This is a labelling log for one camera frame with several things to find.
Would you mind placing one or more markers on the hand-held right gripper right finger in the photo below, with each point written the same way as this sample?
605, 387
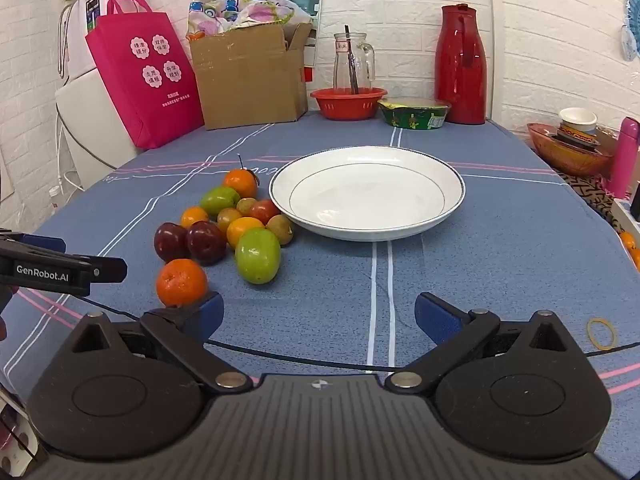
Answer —
436, 317

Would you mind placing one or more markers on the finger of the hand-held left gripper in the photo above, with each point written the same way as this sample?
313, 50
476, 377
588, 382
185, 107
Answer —
42, 242
109, 270

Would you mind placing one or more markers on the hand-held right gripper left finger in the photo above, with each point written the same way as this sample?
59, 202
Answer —
207, 312

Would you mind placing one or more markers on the large orange tangerine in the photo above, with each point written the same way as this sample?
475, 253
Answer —
181, 282

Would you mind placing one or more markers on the dark red plum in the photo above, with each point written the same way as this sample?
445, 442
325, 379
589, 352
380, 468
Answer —
170, 242
205, 242

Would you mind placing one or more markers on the large green fruit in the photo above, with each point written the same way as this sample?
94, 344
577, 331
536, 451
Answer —
257, 256

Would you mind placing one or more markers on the yellow-orange fruit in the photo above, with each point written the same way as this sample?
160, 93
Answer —
244, 230

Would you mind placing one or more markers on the small yellow-red fruit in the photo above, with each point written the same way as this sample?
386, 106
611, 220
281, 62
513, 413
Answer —
229, 219

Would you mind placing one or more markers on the small orange tangerine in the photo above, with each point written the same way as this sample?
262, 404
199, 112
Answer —
194, 217

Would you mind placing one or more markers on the brownish-green small fruit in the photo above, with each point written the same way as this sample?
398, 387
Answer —
280, 229

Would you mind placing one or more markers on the small green fruit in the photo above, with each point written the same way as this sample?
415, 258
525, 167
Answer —
219, 201

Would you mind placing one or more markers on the small greenish-red fruit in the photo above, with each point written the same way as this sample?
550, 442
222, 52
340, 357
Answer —
246, 205

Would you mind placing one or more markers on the red round fruit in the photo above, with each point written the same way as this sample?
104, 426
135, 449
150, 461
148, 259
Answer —
264, 211

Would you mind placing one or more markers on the orange tangerine with stem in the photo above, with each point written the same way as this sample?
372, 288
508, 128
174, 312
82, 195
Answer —
240, 183

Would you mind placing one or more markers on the white plate with dark rim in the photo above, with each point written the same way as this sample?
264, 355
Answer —
367, 192

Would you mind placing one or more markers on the blue plaid tablecloth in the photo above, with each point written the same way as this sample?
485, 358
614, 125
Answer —
320, 280

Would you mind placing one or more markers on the white appliance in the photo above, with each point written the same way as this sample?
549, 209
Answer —
92, 120

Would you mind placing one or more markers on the yellow rubber band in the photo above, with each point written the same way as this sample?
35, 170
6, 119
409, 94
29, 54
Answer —
590, 335

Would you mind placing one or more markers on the pink tote bag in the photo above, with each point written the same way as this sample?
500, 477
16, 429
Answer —
145, 75

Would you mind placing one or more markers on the dark patterned cloth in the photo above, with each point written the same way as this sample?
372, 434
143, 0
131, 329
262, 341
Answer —
592, 195

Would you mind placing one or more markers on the green instant noodle bowl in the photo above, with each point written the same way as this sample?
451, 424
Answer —
414, 115

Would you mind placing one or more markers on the amber glass bowl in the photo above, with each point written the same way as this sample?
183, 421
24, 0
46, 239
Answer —
565, 157

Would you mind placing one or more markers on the white box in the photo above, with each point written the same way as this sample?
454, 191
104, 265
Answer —
627, 215

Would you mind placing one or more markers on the red plastic bowl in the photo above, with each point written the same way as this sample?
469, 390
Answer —
347, 104

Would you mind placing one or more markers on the cardboard box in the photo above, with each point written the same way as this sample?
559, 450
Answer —
247, 80

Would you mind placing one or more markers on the pink bottle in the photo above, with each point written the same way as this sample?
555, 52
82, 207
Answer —
625, 160

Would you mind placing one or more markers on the red thermos jug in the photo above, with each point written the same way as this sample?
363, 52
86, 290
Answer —
460, 70

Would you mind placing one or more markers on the black utensil in pitcher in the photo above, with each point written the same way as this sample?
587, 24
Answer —
351, 65

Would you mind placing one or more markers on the glass pitcher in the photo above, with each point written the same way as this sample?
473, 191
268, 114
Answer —
356, 62

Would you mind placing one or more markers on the floral cloth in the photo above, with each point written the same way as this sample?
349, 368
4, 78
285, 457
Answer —
235, 12

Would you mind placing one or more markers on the white wall device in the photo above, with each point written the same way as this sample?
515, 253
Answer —
82, 25

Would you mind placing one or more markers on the blue patterned wall plates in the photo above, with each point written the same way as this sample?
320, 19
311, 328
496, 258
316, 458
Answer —
632, 25

